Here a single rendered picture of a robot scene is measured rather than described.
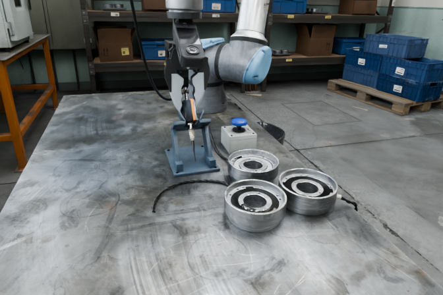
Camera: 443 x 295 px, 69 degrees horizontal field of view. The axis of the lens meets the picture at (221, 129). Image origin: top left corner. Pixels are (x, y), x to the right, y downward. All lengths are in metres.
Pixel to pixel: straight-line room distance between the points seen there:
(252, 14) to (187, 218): 0.65
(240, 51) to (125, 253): 0.66
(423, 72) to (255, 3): 3.28
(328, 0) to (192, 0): 4.79
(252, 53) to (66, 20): 3.48
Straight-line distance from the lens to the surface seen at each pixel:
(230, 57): 0.98
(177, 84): 0.70
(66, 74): 4.62
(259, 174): 0.63
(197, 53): 0.61
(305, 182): 0.64
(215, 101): 1.05
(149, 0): 3.95
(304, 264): 0.51
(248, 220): 0.52
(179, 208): 0.59
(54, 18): 4.30
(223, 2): 4.16
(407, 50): 4.31
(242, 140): 0.77
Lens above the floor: 1.14
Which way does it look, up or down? 22 degrees down
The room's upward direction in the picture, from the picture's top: 2 degrees clockwise
